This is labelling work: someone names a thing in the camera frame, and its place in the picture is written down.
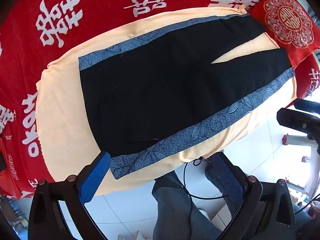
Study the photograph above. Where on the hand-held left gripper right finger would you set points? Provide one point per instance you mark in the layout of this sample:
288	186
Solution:
230	180

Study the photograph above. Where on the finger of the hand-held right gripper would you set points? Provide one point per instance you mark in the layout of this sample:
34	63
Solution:
306	106
292	121

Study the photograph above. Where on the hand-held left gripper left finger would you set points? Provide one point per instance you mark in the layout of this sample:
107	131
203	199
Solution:
95	177

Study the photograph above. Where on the black pants with blue stripes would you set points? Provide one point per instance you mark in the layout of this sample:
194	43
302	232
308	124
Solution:
150	92

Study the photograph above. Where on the white bar with red ends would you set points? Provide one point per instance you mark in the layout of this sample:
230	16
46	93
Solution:
297	140

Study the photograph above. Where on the cream cloth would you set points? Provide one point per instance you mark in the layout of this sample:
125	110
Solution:
62	100

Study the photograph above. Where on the red cushion with gold print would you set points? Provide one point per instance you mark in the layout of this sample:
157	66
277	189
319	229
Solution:
287	20

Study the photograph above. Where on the red printed blanket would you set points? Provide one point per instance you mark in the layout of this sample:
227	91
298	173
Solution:
100	17

